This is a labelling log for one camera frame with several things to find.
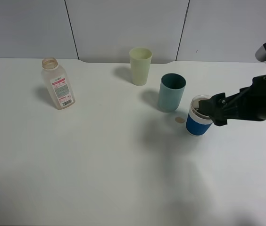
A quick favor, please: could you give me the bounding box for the clear plastic drink bottle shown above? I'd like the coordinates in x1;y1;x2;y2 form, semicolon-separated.
42;57;75;110

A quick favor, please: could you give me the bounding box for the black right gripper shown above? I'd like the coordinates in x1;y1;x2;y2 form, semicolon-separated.
198;75;266;127

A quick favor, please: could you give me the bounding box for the brown spilled drink puddle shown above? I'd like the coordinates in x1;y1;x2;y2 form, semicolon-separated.
175;117;185;124

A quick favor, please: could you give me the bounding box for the pale green plastic cup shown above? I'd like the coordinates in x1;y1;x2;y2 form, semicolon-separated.
129;48;152;86

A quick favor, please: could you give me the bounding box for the teal plastic cup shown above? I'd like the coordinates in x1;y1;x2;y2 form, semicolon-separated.
158;73;186;112

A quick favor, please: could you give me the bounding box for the blue white sleeved cup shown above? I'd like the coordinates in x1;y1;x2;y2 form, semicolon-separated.
186;95;213;136

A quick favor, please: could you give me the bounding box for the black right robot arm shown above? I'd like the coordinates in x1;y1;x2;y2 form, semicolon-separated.
198;43;266;126

